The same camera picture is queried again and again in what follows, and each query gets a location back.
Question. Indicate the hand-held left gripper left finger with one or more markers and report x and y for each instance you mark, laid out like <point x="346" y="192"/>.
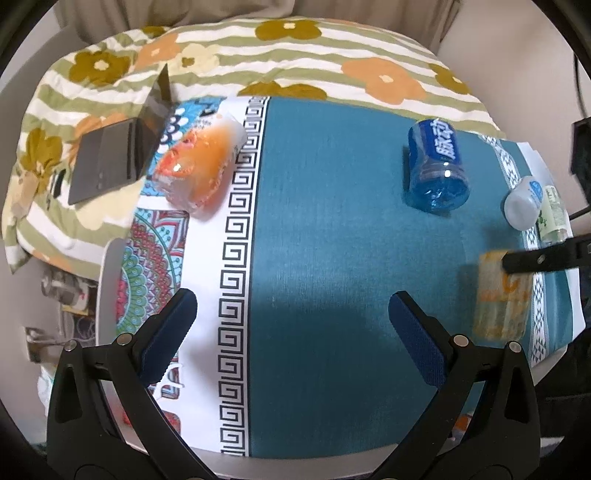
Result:
<point x="173" y="323"/>

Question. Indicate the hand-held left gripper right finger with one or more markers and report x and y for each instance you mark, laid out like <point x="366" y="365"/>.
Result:
<point x="415" y="330"/>

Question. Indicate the floral striped blanket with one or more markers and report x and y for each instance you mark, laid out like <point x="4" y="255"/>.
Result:
<point x="300" y="60"/>

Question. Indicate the grey laptop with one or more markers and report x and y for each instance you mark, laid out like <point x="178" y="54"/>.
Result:
<point x="111" y="157"/>

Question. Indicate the orange plastic bottle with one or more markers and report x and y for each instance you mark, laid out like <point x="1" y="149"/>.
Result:
<point x="203" y="161"/>

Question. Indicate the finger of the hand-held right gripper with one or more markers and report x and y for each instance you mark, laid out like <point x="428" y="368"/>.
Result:
<point x="549" y="257"/>

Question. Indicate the clear bottle with green label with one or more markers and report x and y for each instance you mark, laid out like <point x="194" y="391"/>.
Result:
<point x="553" y="217"/>

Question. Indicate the blue plastic bottle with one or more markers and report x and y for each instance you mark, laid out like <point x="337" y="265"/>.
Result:
<point x="436" y="170"/>

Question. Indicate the teal patterned tablecloth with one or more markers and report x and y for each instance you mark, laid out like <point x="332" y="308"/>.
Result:
<point x="323" y="230"/>

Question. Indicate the small white plastic bottle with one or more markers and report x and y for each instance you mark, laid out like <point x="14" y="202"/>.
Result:
<point x="524" y="203"/>

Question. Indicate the black box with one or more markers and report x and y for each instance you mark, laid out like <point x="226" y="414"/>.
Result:
<point x="581" y="147"/>

